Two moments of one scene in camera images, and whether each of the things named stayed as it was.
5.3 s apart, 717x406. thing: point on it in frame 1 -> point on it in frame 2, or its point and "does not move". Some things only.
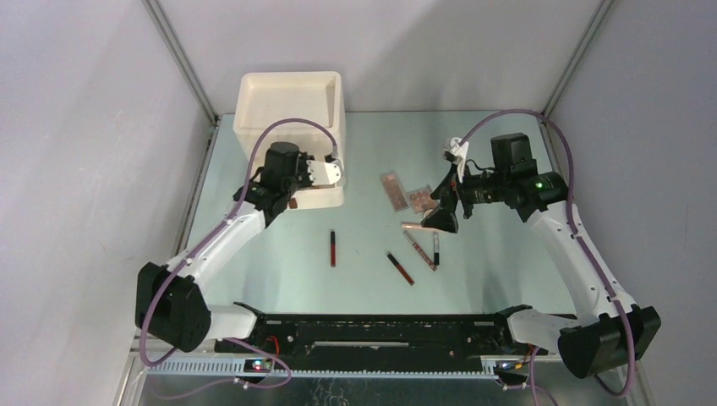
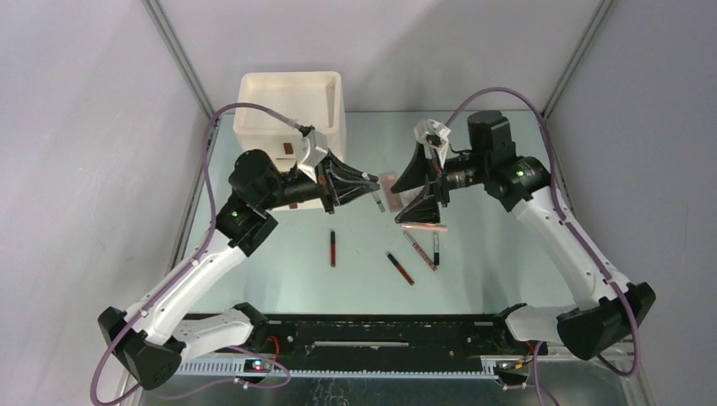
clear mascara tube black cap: (436, 248) does not move
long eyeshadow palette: (395, 190) does not move
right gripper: (448, 193) -> (423, 170)
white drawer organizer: (264, 99) does not move
